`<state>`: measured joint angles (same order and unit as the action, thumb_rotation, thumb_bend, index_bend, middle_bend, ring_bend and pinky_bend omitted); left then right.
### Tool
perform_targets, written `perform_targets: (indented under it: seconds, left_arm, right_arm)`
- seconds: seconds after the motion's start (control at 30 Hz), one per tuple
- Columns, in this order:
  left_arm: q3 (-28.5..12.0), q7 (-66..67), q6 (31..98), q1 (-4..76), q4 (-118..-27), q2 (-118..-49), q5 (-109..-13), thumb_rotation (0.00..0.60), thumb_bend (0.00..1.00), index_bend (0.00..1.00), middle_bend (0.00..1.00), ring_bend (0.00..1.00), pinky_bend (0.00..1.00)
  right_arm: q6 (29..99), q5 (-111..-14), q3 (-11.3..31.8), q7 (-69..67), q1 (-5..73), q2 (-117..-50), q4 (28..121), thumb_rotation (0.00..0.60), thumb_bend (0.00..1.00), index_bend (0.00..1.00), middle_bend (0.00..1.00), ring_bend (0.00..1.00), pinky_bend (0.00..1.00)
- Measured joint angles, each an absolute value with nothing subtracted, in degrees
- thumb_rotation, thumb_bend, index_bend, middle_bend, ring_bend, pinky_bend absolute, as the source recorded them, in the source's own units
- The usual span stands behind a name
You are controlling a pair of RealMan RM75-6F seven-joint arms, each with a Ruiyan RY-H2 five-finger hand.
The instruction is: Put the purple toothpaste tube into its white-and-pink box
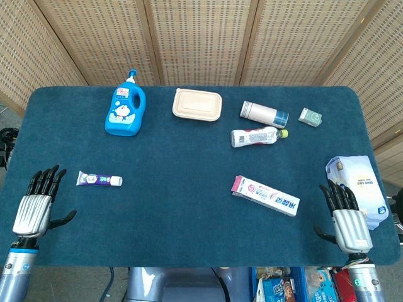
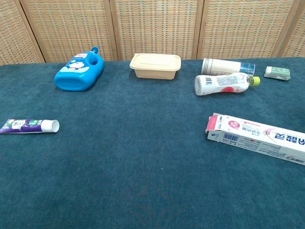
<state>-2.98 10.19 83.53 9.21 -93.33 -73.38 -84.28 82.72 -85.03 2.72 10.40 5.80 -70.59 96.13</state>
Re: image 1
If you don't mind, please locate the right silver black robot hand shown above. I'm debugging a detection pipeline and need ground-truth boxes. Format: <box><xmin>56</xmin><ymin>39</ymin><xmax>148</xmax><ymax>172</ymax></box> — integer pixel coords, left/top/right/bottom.
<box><xmin>313</xmin><ymin>179</ymin><xmax>373</xmax><ymax>254</ymax></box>

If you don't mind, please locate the white pink toothpaste box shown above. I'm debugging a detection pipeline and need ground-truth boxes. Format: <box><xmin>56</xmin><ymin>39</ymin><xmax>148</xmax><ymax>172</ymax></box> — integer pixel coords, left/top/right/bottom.
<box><xmin>231</xmin><ymin>175</ymin><xmax>301</xmax><ymax>217</ymax></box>

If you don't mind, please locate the thin blue floor cable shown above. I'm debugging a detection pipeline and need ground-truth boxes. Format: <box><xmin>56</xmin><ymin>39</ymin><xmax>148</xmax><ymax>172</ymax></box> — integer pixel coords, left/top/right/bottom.
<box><xmin>99</xmin><ymin>267</ymin><xmax>115</xmax><ymax>302</ymax></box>

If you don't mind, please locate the grey blue robot torso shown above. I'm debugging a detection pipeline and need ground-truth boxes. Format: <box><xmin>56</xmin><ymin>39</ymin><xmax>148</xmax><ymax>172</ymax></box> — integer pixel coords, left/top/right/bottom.
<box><xmin>125</xmin><ymin>267</ymin><xmax>253</xmax><ymax>302</ymax></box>

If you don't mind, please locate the purple toothpaste tube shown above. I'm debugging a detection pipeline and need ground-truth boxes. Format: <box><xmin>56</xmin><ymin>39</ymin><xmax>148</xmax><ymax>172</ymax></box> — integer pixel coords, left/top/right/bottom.
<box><xmin>76</xmin><ymin>171</ymin><xmax>123</xmax><ymax>187</ymax></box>

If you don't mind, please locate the white blue tissue pack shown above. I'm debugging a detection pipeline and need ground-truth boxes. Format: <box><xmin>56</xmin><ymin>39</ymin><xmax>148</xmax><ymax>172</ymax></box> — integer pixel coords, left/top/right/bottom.
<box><xmin>325</xmin><ymin>155</ymin><xmax>390</xmax><ymax>231</ymax></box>

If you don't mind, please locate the small green carton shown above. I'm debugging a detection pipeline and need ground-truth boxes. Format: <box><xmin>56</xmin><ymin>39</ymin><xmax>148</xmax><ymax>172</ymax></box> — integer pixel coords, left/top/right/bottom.
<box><xmin>298</xmin><ymin>107</ymin><xmax>323</xmax><ymax>128</ymax></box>

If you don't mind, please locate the black equipment with cables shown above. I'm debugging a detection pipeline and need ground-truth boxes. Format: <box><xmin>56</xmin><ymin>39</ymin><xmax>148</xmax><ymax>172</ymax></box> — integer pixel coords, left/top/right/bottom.
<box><xmin>0</xmin><ymin>126</ymin><xmax>20</xmax><ymax>171</ymax></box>

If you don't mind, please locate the black stand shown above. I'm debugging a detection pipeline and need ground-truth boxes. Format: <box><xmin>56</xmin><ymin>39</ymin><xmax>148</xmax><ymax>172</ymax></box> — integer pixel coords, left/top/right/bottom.
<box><xmin>389</xmin><ymin>187</ymin><xmax>403</xmax><ymax>245</ymax></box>

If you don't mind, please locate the blue printed package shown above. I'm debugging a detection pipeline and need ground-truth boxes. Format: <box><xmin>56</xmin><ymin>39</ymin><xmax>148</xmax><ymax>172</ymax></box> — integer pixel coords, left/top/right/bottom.
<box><xmin>256</xmin><ymin>277</ymin><xmax>298</xmax><ymax>302</ymax></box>

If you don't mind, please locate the beige lidded lunch box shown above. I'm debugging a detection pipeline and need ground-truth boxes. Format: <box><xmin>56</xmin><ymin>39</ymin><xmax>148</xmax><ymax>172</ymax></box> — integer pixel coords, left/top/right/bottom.
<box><xmin>171</xmin><ymin>88</ymin><xmax>224</xmax><ymax>122</ymax></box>

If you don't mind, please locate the woven wooden screen panel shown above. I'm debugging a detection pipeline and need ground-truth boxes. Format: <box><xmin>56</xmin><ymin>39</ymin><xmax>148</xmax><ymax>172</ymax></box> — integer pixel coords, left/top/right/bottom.
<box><xmin>26</xmin><ymin>0</ymin><xmax>164</xmax><ymax>86</ymax></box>
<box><xmin>143</xmin><ymin>0</ymin><xmax>261</xmax><ymax>86</ymax></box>
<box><xmin>0</xmin><ymin>0</ymin><xmax>89</xmax><ymax>117</ymax></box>
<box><xmin>241</xmin><ymin>0</ymin><xmax>378</xmax><ymax>86</ymax></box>
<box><xmin>317</xmin><ymin>0</ymin><xmax>403</xmax><ymax>148</ymax></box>

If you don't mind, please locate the white drink bottle green cap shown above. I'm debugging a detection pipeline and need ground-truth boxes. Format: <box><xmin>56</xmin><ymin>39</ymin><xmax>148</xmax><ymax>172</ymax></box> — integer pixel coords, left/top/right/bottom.
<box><xmin>230</xmin><ymin>126</ymin><xmax>289</xmax><ymax>148</ymax></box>

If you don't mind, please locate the light blue snack bag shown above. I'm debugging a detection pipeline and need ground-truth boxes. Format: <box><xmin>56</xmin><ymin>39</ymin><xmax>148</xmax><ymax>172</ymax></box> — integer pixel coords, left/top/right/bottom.
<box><xmin>307</xmin><ymin>267</ymin><xmax>341</xmax><ymax>302</ymax></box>

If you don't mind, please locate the white blue cylindrical flask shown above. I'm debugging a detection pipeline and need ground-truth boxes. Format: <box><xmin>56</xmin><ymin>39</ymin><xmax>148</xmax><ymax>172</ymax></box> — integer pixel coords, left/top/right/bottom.
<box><xmin>239</xmin><ymin>100</ymin><xmax>290</xmax><ymax>129</ymax></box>

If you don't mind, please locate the dark blue table mat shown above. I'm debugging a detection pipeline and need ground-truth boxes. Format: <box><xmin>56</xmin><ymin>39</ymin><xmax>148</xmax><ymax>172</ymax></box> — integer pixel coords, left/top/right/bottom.
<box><xmin>0</xmin><ymin>85</ymin><xmax>401</xmax><ymax>268</ymax></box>

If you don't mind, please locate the blue plastic crate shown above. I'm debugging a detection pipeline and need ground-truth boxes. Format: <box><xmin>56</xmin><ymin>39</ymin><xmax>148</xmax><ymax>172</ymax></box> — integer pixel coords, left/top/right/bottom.
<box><xmin>251</xmin><ymin>266</ymin><xmax>311</xmax><ymax>302</ymax></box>

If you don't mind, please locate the black torso cable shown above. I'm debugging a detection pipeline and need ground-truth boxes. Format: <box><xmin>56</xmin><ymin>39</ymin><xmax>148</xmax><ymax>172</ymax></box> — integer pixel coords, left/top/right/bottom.
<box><xmin>210</xmin><ymin>267</ymin><xmax>230</xmax><ymax>302</ymax></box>

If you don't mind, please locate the red bag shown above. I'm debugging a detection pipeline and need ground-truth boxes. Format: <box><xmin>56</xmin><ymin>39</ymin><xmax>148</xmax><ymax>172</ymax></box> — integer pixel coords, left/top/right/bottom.
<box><xmin>330</xmin><ymin>267</ymin><xmax>356</xmax><ymax>302</ymax></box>

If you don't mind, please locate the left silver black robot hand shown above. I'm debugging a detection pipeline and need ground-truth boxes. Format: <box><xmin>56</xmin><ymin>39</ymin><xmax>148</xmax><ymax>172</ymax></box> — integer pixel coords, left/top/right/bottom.
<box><xmin>12</xmin><ymin>164</ymin><xmax>77</xmax><ymax>240</ymax></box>

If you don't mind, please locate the blue cartoon detergent bottle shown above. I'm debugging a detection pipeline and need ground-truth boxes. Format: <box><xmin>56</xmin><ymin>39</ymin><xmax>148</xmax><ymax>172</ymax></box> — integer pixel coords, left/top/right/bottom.
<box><xmin>104</xmin><ymin>68</ymin><xmax>147</xmax><ymax>137</ymax></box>

